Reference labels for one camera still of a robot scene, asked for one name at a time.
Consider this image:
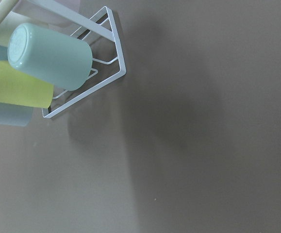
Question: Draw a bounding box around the green plastic cup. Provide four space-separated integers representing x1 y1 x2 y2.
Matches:
8 23 93 91

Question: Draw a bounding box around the grey plastic cup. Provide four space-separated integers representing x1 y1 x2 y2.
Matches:
0 103 33 127

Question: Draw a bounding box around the yellow plastic cup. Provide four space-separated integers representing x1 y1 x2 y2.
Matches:
0 61 54 108

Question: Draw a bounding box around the cream plastic cup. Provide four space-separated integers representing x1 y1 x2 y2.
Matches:
0 12 32 47

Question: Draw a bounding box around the white wire cup rack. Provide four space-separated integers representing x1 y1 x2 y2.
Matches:
0 0 126 118

